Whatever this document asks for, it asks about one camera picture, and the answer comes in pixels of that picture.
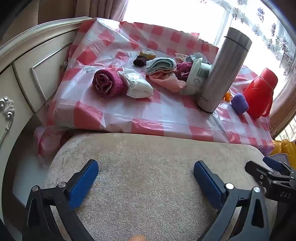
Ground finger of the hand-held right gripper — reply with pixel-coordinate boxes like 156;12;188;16
263;156;296;173
245;160;281;186

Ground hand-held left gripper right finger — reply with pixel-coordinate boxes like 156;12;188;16
193;160;271;241

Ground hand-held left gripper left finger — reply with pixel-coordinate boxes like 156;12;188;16
23;159;100;241

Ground magenta knitted cloth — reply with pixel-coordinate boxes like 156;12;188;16
92;69;127;98

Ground white soft packet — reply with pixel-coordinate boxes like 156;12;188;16
117;67;154;99

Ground magenta knitted hat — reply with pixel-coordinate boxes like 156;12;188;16
174;62;193;82

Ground dark maroon knitted item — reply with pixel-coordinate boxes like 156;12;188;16
133;56;148;68

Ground yellow leather chair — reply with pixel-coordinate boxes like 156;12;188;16
273;138;296;167

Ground pink curtain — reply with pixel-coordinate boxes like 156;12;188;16
37;0;129;24
269;74;296;138

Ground beige upholstered stool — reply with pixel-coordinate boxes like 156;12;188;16
43;133;278;241

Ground purple knitted pouch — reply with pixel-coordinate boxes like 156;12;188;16
231;93;249;114

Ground red plastic thermos jug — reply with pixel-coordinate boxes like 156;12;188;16
243;68;279;119

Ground pink white checked plastic tablecloth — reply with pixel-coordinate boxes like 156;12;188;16
34;18;275;163

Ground stainless steel thermos flask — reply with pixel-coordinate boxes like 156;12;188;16
195;27;253;113

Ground white wet wipes pack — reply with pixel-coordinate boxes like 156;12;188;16
180;58;212;96

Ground pink cloth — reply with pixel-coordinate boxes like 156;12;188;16
148;71;186;93

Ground cream cabinet with silver trim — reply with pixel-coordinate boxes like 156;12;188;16
0;16;93;209

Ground black white checked scrunchie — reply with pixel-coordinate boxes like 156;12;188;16
185;53;210;64

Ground light blue folded cloth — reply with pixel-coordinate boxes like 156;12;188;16
145;57;177;75

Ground sheer embroidered lace curtain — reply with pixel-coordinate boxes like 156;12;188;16
199;0;296;78

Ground yellow sponge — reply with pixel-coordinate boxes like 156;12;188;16
139;50;156;59

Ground floral fabric hair tie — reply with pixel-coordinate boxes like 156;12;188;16
174;53;189;63

